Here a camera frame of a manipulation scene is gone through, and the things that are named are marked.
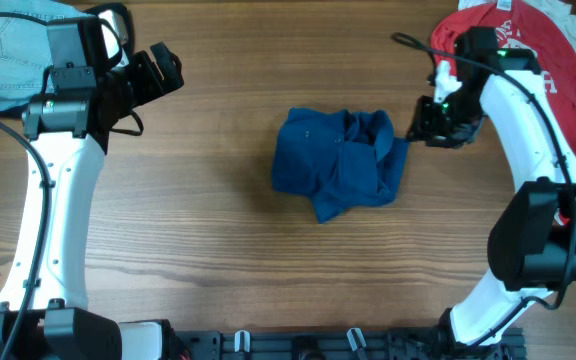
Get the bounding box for blue t-shirt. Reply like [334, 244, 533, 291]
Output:
[271, 108, 409, 223]

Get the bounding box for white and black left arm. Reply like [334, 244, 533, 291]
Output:
[0, 14, 189, 359]

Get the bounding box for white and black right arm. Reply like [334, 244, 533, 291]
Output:
[406, 27, 576, 358]

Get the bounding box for folded black garment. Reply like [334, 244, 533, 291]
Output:
[0, 1, 134, 118]

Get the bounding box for folded light blue jeans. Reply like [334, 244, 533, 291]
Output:
[0, 0, 84, 111]

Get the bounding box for red printed t-shirt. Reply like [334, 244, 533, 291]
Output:
[430, 0, 576, 246]

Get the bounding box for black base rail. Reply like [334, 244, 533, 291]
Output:
[172, 327, 527, 360]

